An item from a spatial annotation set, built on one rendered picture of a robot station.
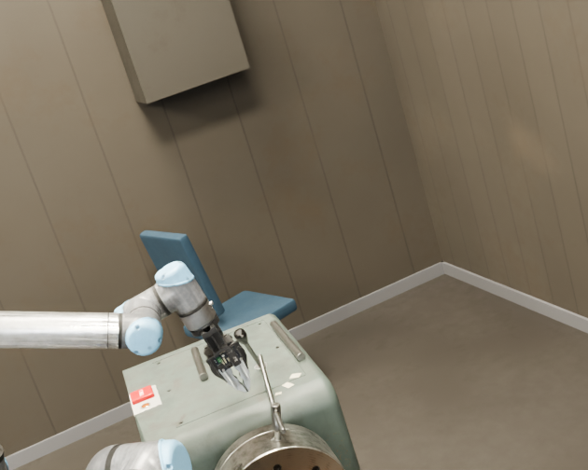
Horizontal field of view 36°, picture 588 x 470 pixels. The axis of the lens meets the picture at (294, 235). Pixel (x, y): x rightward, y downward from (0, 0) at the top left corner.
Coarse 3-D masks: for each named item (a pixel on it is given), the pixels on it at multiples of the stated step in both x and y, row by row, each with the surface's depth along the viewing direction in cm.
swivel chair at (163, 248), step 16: (144, 240) 486; (160, 240) 472; (176, 240) 459; (160, 256) 484; (176, 256) 469; (192, 256) 462; (192, 272) 466; (208, 288) 469; (224, 304) 507; (240, 304) 500; (256, 304) 493; (272, 304) 486; (288, 304) 482; (224, 320) 484; (240, 320) 478; (192, 336) 490
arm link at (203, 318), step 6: (204, 306) 204; (210, 306) 207; (198, 312) 203; (204, 312) 203; (210, 312) 204; (180, 318) 205; (186, 318) 203; (192, 318) 203; (198, 318) 203; (204, 318) 203; (210, 318) 204; (186, 324) 204; (192, 324) 203; (198, 324) 203; (204, 324) 204; (192, 330) 204
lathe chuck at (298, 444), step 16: (272, 432) 209; (288, 432) 209; (304, 432) 212; (240, 448) 208; (256, 448) 204; (272, 448) 202; (288, 448) 202; (304, 448) 203; (320, 448) 206; (224, 464) 208; (240, 464) 203; (256, 464) 201; (272, 464) 202; (288, 464) 203; (304, 464) 204; (320, 464) 205; (336, 464) 206
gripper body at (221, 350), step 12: (216, 324) 205; (204, 336) 203; (216, 336) 206; (228, 336) 210; (204, 348) 210; (216, 348) 206; (228, 348) 205; (216, 360) 207; (228, 360) 207; (240, 360) 207
